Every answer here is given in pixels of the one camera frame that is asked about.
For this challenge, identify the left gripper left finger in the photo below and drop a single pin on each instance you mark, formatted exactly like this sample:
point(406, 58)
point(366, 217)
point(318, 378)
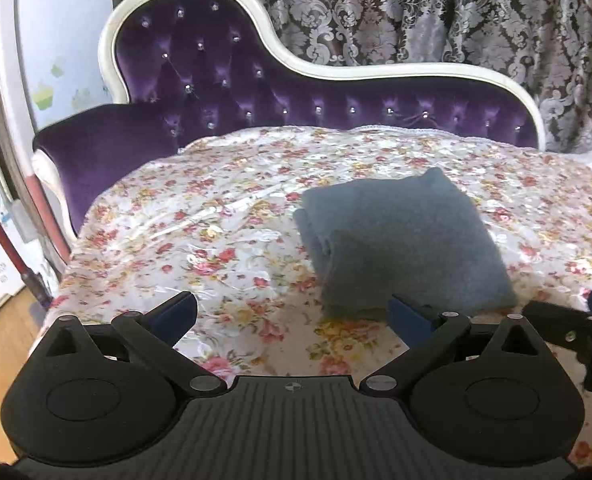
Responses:
point(151, 338)

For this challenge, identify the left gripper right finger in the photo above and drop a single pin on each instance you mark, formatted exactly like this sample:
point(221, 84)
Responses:
point(429, 335)

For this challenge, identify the grey argyle sweater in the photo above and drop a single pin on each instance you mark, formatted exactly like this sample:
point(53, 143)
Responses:
point(420, 239)

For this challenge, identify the floral bed cover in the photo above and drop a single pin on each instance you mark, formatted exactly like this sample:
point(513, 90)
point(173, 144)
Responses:
point(217, 219)

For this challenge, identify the purple tufted chaise sofa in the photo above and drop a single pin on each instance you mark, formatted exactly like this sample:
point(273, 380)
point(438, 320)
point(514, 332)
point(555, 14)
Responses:
point(179, 70)

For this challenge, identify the grey damask curtain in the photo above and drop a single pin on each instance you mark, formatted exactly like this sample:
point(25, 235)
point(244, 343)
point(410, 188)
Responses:
point(543, 45)

